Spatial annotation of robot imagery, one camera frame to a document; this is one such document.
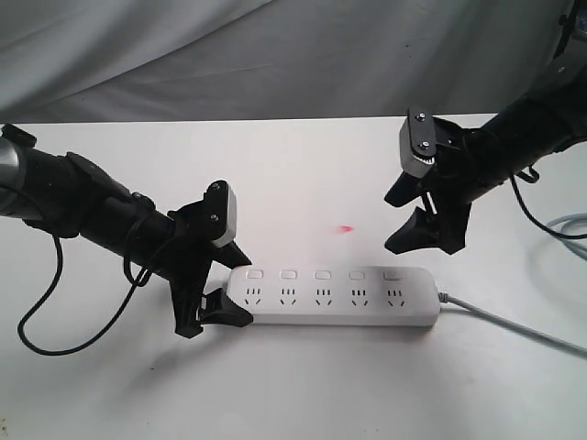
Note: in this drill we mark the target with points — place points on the white five-outlet power strip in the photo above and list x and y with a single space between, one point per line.
339 295

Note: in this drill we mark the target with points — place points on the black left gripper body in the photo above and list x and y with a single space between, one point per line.
185 262

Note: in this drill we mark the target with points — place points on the black tripod stand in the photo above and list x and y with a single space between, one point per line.
567 23

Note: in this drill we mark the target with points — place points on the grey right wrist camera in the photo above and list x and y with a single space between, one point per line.
417 139

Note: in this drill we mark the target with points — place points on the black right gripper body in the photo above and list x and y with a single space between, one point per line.
450 170

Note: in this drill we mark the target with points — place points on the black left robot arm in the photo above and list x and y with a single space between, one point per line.
70 196

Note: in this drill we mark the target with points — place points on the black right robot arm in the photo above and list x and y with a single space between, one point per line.
550 117

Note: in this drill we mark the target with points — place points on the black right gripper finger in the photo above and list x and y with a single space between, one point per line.
420 231
405 189

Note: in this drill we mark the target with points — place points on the white backdrop cloth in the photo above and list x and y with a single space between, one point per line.
139 61

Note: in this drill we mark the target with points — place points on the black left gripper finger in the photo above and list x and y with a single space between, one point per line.
218 309
231 256

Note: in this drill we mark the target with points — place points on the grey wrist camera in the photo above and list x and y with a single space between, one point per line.
221 213
417 139

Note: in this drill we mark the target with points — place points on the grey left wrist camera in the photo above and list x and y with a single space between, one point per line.
221 213

